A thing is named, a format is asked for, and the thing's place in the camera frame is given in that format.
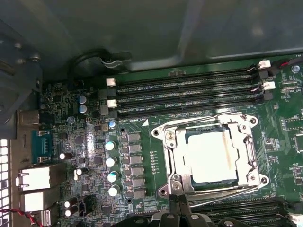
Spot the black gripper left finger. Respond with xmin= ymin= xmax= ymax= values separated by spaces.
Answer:
xmin=125 ymin=193 xmax=181 ymax=227

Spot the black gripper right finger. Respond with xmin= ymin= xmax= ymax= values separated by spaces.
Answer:
xmin=180 ymin=195 xmax=240 ymax=227

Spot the thin metal locking lever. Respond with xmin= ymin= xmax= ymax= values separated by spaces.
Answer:
xmin=163 ymin=112 xmax=248 ymax=130
xmin=187 ymin=184 xmax=262 ymax=204

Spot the silver CPU chip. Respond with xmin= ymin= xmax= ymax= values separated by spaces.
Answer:
xmin=184 ymin=129 xmax=239 ymax=186

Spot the metal socket cover frame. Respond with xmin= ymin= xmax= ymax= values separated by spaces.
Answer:
xmin=164 ymin=118 xmax=260 ymax=191

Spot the black RAM slot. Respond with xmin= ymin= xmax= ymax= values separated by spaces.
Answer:
xmin=117 ymin=86 xmax=265 ymax=107
xmin=189 ymin=197 xmax=288 ymax=213
xmin=205 ymin=205 xmax=291 ymax=223
xmin=236 ymin=216 xmax=292 ymax=227
xmin=116 ymin=77 xmax=263 ymax=96
xmin=116 ymin=67 xmax=260 ymax=88
xmin=118 ymin=96 xmax=265 ymax=119

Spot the CPU socket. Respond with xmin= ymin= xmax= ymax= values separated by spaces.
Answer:
xmin=151 ymin=112 xmax=270 ymax=198

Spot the black power header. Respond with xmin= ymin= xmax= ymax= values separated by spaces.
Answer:
xmin=77 ymin=195 xmax=96 ymax=213

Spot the silver metal port block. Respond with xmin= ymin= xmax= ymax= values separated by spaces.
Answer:
xmin=16 ymin=110 xmax=40 ymax=126
xmin=15 ymin=164 xmax=66 ymax=191
xmin=18 ymin=190 xmax=60 ymax=212
xmin=30 ymin=210 xmax=60 ymax=227

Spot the green motherboard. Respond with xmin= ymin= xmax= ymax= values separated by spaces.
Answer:
xmin=39 ymin=55 xmax=303 ymax=227

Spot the teal serial port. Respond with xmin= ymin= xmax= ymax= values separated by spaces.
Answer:
xmin=30 ymin=129 xmax=54 ymax=164

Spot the black and grey PC case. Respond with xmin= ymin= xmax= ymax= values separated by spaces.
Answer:
xmin=0 ymin=0 xmax=303 ymax=227

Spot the thin red black wire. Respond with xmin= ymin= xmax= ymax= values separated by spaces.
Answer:
xmin=0 ymin=208 xmax=41 ymax=227

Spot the black connector red wire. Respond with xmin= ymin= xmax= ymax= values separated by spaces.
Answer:
xmin=269 ymin=58 xmax=303 ymax=77

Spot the black looped cable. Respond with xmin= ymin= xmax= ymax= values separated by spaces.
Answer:
xmin=68 ymin=48 xmax=132 ymax=71

